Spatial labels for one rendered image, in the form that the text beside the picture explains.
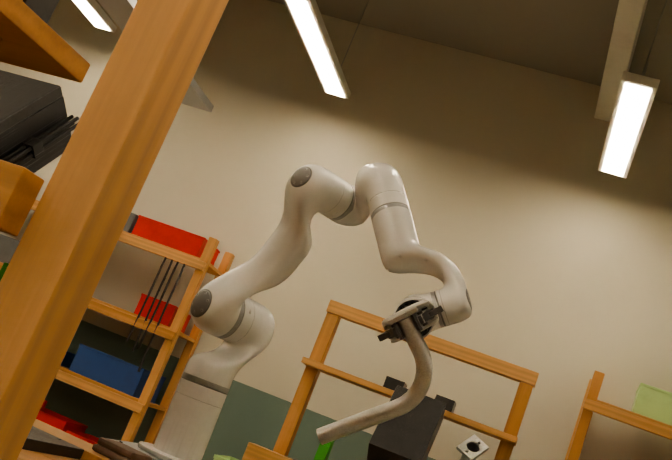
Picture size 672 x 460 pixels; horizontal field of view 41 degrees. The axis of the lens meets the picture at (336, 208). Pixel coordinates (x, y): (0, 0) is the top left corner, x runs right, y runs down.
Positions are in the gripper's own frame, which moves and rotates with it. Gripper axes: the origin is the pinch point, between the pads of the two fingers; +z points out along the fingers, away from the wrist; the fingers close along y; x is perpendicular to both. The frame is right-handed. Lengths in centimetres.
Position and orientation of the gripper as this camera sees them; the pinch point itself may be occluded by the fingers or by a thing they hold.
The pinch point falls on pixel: (408, 325)
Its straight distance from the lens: 162.5
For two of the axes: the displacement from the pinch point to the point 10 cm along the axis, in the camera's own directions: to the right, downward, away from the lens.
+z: -1.5, -0.4, -9.9
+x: 4.4, 8.9, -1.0
